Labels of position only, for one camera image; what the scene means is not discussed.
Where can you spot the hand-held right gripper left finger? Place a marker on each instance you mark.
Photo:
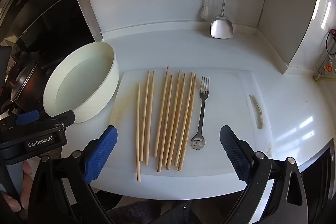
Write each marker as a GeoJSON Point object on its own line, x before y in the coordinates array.
{"type": "Point", "coordinates": [102, 153]}

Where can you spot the metal fork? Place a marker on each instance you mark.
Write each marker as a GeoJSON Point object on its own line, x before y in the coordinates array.
{"type": "Point", "coordinates": [202, 113]}

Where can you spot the white plastic cutting board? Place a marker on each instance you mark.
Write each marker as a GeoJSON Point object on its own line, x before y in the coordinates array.
{"type": "Point", "coordinates": [231, 98]}

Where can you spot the row of bamboo chopsticks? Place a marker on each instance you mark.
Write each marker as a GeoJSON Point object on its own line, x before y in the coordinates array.
{"type": "Point", "coordinates": [187, 113]}

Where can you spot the glass pot lid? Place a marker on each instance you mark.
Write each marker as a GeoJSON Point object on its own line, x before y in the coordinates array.
{"type": "Point", "coordinates": [23, 79]}

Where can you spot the white round bowl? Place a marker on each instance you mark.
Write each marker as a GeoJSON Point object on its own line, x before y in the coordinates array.
{"type": "Point", "coordinates": [86, 77]}

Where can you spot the gas pipe valve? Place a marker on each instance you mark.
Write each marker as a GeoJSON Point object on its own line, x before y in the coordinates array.
{"type": "Point", "coordinates": [328, 66]}

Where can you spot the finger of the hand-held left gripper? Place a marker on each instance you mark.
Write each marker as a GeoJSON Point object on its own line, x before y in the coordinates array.
{"type": "Point", "coordinates": [63, 117]}
{"type": "Point", "coordinates": [27, 117]}

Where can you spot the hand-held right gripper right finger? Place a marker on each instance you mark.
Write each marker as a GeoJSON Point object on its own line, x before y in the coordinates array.
{"type": "Point", "coordinates": [235, 153]}

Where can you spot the dark brown cooking pot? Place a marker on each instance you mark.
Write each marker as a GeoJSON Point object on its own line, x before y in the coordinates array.
{"type": "Point", "coordinates": [43, 74]}

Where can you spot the person's left hand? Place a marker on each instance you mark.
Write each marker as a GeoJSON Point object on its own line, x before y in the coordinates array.
{"type": "Point", "coordinates": [25, 187]}

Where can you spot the black range hood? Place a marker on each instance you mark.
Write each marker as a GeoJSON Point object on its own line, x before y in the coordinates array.
{"type": "Point", "coordinates": [52, 16]}

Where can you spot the dark clothing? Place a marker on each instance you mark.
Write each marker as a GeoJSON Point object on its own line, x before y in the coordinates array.
{"type": "Point", "coordinates": [147, 213]}

